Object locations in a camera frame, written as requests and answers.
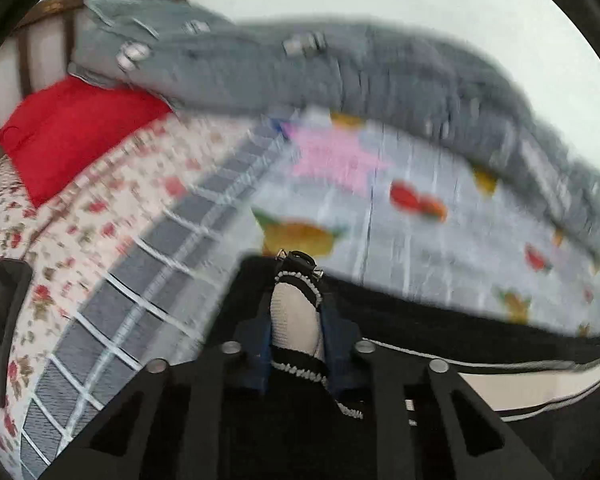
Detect black pants with white stripe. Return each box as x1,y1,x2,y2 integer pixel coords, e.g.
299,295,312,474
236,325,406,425
215,257,600,479

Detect black phone on bed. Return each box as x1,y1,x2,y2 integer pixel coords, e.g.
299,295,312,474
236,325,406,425
0,258,33,408

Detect floral print sheet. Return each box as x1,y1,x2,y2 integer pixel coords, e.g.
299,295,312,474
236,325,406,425
0,114,279,479

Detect fruit print grey bedsheet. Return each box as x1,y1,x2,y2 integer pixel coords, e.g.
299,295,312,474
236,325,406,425
19,104,600,480

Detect red pillow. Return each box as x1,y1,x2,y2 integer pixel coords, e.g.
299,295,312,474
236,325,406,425
0,76,170,207

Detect grey quilted blanket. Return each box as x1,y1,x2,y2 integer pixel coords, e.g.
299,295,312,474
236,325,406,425
69,0,600,263

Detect dark wooden headboard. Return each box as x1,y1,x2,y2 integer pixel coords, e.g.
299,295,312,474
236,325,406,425
0,0,85,158

